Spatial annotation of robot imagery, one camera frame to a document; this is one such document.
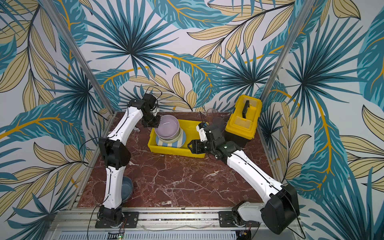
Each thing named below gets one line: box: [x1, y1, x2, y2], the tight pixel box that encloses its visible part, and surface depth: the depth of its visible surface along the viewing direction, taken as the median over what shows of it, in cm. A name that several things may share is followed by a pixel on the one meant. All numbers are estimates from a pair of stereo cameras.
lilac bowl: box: [154, 114, 180, 140], surface depth 95 cm
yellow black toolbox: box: [225, 94, 263, 148], surface depth 94 cm
